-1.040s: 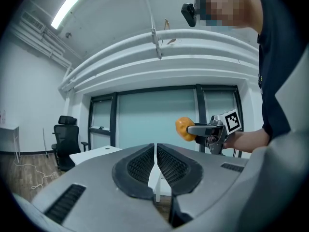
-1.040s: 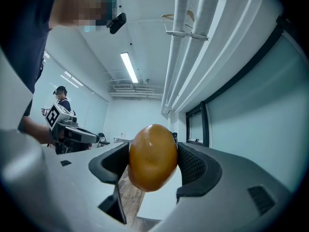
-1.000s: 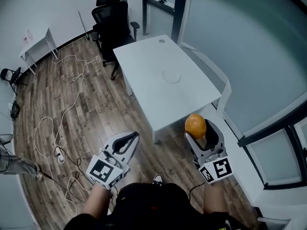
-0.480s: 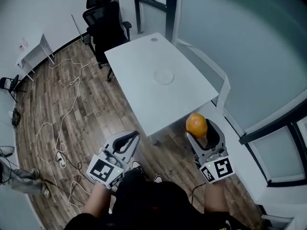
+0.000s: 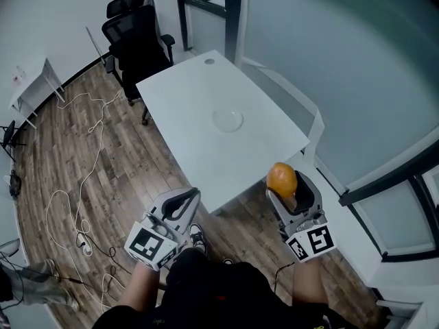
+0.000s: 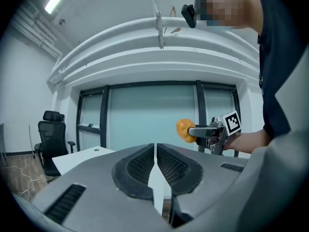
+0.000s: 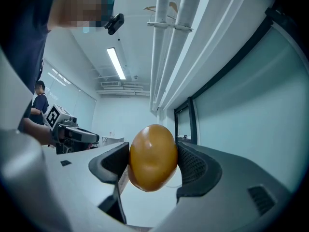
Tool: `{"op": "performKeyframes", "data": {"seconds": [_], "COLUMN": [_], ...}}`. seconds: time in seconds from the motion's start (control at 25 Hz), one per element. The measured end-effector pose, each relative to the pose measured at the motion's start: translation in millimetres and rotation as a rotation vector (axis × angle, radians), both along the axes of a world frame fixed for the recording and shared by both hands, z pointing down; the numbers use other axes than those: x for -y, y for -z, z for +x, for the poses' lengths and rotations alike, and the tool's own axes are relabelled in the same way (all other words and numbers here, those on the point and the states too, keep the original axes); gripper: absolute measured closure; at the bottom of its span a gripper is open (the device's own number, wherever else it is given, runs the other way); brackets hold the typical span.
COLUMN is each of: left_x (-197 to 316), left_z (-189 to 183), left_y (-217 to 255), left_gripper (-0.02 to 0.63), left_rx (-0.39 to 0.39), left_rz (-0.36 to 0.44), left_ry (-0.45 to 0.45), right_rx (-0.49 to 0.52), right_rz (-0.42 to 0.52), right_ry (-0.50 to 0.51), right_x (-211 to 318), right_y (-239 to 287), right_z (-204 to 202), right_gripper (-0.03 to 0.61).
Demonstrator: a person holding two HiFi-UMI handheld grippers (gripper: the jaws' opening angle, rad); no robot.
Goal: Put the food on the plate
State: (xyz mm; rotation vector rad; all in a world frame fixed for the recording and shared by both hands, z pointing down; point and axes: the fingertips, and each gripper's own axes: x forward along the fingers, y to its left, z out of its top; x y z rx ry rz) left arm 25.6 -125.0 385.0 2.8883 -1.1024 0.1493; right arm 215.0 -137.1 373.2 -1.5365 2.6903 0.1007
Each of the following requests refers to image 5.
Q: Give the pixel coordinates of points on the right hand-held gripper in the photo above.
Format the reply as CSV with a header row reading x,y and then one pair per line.
x,y
310,240

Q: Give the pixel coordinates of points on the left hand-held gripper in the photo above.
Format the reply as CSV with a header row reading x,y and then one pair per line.
x,y
147,243

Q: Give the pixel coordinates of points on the orange fruit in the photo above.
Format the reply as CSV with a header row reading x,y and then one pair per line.
x,y
282,180

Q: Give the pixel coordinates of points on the clear glass plate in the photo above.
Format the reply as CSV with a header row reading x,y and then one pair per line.
x,y
227,120

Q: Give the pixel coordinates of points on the person's right forearm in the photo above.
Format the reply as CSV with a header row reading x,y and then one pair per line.
x,y
308,283

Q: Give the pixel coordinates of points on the person's left forearm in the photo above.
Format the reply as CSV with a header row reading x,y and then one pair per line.
x,y
140,286

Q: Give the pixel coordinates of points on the person's left shoe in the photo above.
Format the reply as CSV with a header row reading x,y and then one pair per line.
x,y
198,238

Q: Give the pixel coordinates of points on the person's shoe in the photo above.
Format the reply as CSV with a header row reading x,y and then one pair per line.
x,y
198,238
228,262

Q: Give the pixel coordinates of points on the person's right shoe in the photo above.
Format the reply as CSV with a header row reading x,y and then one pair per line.
x,y
228,262

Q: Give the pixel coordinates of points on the person's black clothing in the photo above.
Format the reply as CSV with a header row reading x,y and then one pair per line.
x,y
212,293

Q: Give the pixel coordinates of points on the white power strip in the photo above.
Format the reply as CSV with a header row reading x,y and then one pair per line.
x,y
84,244

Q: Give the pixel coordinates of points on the large white table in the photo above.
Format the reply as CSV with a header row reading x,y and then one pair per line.
x,y
205,91

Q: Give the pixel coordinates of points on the black power adapter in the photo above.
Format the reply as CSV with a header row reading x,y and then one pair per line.
x,y
74,280

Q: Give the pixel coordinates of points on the white cabinet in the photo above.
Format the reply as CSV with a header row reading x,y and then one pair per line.
x,y
404,314

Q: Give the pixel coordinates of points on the black office chair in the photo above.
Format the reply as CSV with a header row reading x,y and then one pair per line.
x,y
137,46

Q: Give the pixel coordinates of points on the dark bag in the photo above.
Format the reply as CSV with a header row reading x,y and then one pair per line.
x,y
15,183

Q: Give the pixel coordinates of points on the small white side table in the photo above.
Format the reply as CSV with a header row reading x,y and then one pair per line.
x,y
31,87

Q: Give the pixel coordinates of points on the clear bottle with red label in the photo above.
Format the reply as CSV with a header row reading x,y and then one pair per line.
x,y
15,79

